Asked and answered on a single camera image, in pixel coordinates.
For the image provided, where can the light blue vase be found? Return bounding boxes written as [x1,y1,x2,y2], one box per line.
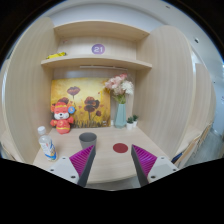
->
[114,104,126,128]

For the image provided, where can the pink white flower bouquet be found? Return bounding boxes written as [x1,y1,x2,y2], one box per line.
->
[105,73,134,104]

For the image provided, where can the grey plastic cup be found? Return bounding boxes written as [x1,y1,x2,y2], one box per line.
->
[79,132,97,148]

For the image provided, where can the white light bar under shelf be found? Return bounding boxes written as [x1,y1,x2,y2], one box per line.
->
[79,65,128,71]

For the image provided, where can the red round coaster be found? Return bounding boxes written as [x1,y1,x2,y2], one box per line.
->
[113,143,128,153]

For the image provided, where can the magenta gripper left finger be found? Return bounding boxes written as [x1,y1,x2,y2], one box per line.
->
[48,144,97,188]

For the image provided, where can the small potted plant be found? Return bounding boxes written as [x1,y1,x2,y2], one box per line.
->
[126,117,133,130]
[133,115,139,127]

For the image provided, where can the yellow poppy flower painting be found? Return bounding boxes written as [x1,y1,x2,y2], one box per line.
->
[50,77,111,128]

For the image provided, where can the red plush mascot toy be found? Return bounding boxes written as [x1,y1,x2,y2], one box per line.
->
[50,102,75,134]

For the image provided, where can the small potted plant right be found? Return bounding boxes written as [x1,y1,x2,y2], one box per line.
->
[133,115,139,127]

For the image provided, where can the clear plastic water bottle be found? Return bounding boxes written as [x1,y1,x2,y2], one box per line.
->
[37,126,57,161]

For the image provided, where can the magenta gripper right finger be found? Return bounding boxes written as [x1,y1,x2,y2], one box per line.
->
[130,143,179,188]

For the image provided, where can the purple round number sticker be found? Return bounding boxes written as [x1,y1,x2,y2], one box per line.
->
[91,44,105,55]

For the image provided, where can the light wood shelf unit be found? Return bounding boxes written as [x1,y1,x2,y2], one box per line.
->
[0,17,216,183]

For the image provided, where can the yellow item on shelf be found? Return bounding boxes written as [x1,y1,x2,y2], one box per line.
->
[46,52,67,59]

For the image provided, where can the small potted plant left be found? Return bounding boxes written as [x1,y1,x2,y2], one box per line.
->
[126,117,133,130]

